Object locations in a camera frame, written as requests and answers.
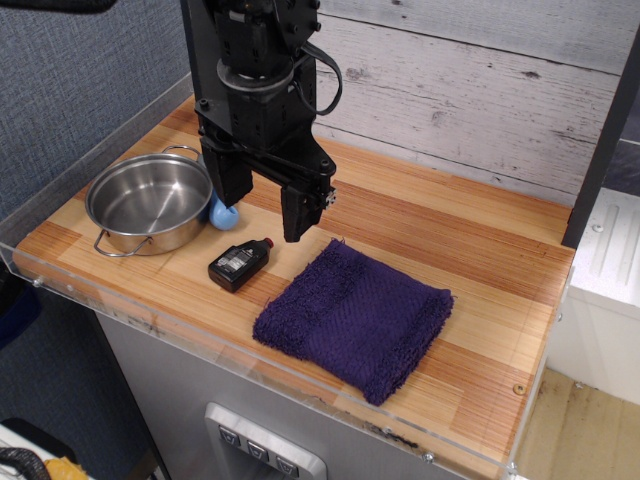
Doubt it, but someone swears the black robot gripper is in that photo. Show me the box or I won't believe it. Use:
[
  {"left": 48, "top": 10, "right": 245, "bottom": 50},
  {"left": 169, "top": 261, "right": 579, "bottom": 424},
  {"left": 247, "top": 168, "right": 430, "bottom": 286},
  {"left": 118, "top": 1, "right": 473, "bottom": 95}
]
[{"left": 196, "top": 74, "right": 336, "bottom": 243}]

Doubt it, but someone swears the small black bottle red cap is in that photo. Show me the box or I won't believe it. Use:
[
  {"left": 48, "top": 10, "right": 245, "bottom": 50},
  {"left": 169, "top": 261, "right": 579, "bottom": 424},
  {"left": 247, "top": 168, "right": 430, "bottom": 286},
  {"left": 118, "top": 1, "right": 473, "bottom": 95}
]
[{"left": 208, "top": 238, "right": 274, "bottom": 293}]

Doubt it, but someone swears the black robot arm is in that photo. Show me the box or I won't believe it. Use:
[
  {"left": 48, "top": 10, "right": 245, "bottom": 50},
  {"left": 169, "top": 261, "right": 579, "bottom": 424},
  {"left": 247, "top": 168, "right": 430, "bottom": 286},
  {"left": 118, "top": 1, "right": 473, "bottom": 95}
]
[{"left": 183, "top": 1, "right": 341, "bottom": 243}]

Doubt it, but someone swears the purple folded cloth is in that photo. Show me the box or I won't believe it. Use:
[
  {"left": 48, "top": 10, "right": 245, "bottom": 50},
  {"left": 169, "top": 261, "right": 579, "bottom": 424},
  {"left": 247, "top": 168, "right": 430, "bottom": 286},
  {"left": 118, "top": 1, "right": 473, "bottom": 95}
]
[{"left": 253, "top": 240, "right": 454, "bottom": 406}]

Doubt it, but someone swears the blue and grey toy dumbbell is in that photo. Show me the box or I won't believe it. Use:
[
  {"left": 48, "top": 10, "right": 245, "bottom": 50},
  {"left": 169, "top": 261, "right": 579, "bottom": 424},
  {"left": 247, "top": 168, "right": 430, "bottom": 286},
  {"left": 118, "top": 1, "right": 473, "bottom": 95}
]
[{"left": 198, "top": 190, "right": 240, "bottom": 231}]

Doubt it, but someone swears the stainless steel pot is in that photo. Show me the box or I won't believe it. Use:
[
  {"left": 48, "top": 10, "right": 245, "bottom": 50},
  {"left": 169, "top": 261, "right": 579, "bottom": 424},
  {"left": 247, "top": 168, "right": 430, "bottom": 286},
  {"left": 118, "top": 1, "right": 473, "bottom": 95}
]
[{"left": 85, "top": 148, "right": 213, "bottom": 258}]

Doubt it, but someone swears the clear acrylic table guard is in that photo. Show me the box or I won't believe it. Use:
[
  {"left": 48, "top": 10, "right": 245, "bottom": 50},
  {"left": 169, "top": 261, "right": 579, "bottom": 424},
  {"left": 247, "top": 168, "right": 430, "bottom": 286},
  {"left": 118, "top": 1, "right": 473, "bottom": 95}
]
[{"left": 0, "top": 73, "right": 576, "bottom": 480}]

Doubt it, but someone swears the silver dispenser button panel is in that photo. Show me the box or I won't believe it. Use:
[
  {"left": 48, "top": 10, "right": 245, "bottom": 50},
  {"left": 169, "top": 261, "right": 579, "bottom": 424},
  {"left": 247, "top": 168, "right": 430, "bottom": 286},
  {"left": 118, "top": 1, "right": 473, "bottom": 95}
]
[{"left": 204, "top": 402, "right": 328, "bottom": 479}]

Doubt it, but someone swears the black mesh and yellow object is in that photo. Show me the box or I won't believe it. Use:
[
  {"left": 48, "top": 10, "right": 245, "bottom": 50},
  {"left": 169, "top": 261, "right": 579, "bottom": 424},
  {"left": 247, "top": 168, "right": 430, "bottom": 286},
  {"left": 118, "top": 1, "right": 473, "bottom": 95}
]
[{"left": 1, "top": 447, "right": 90, "bottom": 480}]

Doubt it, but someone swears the white plastic cabinet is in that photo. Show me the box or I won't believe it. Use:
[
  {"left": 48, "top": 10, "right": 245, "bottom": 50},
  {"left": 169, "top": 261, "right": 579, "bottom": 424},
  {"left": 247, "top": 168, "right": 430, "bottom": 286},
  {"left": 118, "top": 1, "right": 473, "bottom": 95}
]
[{"left": 547, "top": 188, "right": 639, "bottom": 404}]

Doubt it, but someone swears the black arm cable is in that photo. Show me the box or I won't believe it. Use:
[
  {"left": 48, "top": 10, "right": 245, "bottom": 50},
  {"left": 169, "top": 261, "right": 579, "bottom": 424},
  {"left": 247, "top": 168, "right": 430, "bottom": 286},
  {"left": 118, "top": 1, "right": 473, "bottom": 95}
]
[{"left": 292, "top": 42, "right": 345, "bottom": 117}]

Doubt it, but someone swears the black vertical post left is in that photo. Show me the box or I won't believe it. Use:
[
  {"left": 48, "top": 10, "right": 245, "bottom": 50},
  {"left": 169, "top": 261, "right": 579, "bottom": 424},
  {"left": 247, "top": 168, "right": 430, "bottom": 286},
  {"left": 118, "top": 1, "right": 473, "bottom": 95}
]
[{"left": 180, "top": 0, "right": 224, "bottom": 101}]

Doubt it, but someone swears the black vertical post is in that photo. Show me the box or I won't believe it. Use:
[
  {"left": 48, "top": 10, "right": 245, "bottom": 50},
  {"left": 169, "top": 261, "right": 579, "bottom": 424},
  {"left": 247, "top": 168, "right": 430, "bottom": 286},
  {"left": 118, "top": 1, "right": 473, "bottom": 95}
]
[
  {"left": 561, "top": 32, "right": 639, "bottom": 249},
  {"left": 180, "top": 0, "right": 224, "bottom": 101}
]

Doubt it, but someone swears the black vertical post right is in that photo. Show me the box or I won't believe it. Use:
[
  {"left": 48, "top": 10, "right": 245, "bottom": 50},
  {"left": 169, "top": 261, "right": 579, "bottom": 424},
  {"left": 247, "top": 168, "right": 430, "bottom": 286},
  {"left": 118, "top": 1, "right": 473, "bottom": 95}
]
[{"left": 561, "top": 32, "right": 639, "bottom": 249}]

